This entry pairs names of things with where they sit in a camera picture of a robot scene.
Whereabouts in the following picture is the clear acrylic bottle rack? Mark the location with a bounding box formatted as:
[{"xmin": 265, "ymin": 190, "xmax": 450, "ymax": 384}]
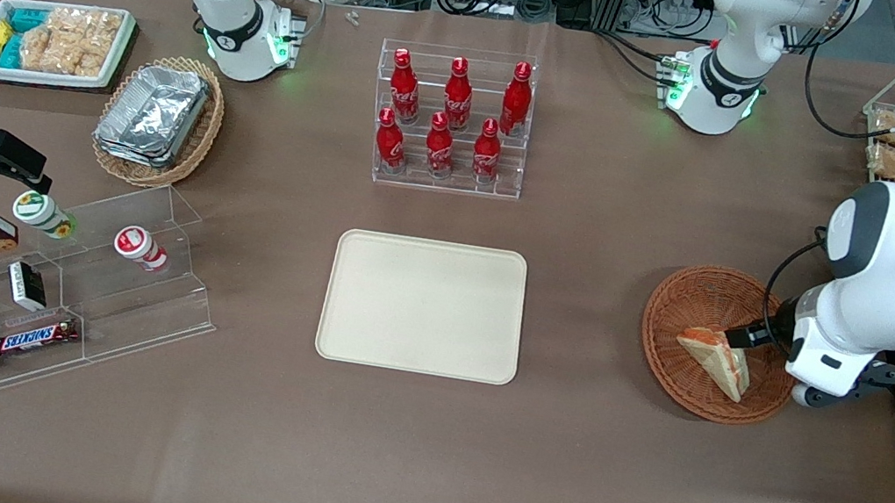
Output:
[{"xmin": 360, "ymin": 34, "xmax": 543, "ymax": 205}]

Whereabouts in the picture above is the triangular sandwich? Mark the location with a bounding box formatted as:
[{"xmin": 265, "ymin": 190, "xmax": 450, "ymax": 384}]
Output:
[{"xmin": 668, "ymin": 322, "xmax": 758, "ymax": 406}]

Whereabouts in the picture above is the red capped yogurt bottle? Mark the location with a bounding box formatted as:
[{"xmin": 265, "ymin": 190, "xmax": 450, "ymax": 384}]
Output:
[{"xmin": 110, "ymin": 223, "xmax": 175, "ymax": 276}]

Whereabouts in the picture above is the black base cable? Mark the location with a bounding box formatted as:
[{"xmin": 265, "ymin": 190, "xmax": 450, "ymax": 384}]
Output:
[{"xmin": 588, "ymin": 28, "xmax": 685, "ymax": 88}]

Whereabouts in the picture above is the coiled grey cable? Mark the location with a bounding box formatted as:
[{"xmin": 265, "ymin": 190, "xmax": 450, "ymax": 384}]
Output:
[{"xmin": 515, "ymin": 0, "xmax": 554, "ymax": 25}]

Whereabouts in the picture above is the snickers chocolate bar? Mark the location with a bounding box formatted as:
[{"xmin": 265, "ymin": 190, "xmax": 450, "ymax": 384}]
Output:
[{"xmin": 0, "ymin": 307, "xmax": 84, "ymax": 370}]

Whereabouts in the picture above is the white rectangular snack tray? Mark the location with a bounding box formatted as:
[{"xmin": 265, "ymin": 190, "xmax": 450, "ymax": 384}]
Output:
[{"xmin": 0, "ymin": 0, "xmax": 139, "ymax": 100}]

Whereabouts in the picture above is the light wicker basket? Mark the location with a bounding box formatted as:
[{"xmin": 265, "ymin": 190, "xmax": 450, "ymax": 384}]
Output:
[{"xmin": 86, "ymin": 45, "xmax": 233, "ymax": 199}]

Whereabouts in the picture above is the small black white box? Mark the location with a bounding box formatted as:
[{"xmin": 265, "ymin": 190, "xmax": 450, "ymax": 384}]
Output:
[{"xmin": 3, "ymin": 260, "xmax": 54, "ymax": 315}]

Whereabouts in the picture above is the brown wicker basket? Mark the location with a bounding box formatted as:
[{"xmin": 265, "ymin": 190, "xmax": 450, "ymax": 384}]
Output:
[{"xmin": 628, "ymin": 256, "xmax": 816, "ymax": 435}]

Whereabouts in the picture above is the clear bag of rice crackers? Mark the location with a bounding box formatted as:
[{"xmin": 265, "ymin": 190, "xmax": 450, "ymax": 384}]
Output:
[{"xmin": 17, "ymin": 0, "xmax": 125, "ymax": 83}]

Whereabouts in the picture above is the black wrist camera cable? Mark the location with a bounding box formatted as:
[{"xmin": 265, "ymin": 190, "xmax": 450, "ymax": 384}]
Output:
[{"xmin": 756, "ymin": 219, "xmax": 832, "ymax": 342}]

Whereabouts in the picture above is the stack of foil trays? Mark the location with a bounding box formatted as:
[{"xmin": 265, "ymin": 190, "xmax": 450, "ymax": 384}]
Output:
[{"xmin": 90, "ymin": 58, "xmax": 215, "ymax": 176}]

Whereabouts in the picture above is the red cola bottle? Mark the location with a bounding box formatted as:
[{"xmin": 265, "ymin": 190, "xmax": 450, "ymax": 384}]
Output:
[
  {"xmin": 383, "ymin": 47, "xmax": 429, "ymax": 127},
  {"xmin": 496, "ymin": 59, "xmax": 538, "ymax": 140},
  {"xmin": 469, "ymin": 117, "xmax": 508, "ymax": 187},
  {"xmin": 439, "ymin": 55, "xmax": 480, "ymax": 134},
  {"xmin": 371, "ymin": 106, "xmax": 414, "ymax": 176},
  {"xmin": 421, "ymin": 110, "xmax": 462, "ymax": 181}
]

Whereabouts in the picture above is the green capped yogurt bottle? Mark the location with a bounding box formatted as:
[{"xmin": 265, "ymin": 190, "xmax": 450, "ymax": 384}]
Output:
[{"xmin": 9, "ymin": 188, "xmax": 82, "ymax": 244}]

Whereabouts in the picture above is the teal snack box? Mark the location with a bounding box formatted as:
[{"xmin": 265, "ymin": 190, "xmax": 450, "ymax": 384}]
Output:
[
  {"xmin": 0, "ymin": 32, "xmax": 29, "ymax": 73},
  {"xmin": 6, "ymin": 4, "xmax": 52, "ymax": 38}
]

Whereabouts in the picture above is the clear acrylic stepped display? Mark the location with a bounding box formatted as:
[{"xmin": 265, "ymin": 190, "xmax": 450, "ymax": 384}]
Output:
[{"xmin": 0, "ymin": 160, "xmax": 237, "ymax": 451}]

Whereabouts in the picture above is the beige plastic tray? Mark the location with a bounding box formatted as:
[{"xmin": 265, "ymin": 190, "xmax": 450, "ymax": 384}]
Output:
[{"xmin": 312, "ymin": 224, "xmax": 536, "ymax": 389}]

